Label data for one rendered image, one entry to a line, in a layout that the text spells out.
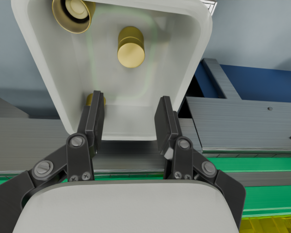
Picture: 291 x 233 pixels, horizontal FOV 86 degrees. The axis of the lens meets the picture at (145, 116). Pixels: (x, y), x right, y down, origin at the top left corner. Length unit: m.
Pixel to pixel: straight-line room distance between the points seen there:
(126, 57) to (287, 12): 0.45
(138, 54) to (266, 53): 0.47
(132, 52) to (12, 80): 0.49
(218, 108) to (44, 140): 0.37
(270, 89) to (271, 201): 0.32
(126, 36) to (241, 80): 0.39
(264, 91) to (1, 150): 0.62
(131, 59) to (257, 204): 0.27
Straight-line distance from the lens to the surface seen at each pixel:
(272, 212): 0.42
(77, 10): 0.22
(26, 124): 0.43
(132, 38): 0.21
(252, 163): 0.34
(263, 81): 0.57
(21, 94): 0.67
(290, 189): 0.36
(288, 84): 0.63
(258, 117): 0.39
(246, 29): 0.53
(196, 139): 0.28
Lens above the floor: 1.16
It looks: 39 degrees down
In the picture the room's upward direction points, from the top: 175 degrees clockwise
